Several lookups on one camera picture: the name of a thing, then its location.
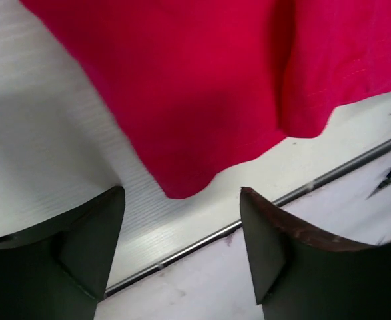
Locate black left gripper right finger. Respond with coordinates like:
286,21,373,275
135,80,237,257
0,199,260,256
240,187,391,319

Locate red t-shirt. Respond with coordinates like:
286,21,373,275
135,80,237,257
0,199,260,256
23,1,391,199

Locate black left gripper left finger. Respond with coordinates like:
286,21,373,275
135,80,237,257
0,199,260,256
0,186,125,320

